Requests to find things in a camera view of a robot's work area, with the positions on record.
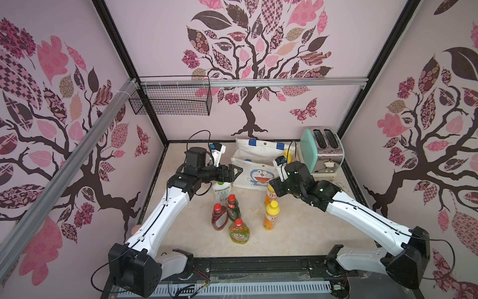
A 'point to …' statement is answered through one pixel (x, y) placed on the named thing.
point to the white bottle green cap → (221, 190)
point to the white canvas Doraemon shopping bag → (255, 157)
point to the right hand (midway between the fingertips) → (272, 179)
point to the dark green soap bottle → (233, 208)
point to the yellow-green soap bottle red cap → (239, 232)
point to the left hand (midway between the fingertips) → (234, 172)
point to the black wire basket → (172, 95)
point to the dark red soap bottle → (220, 217)
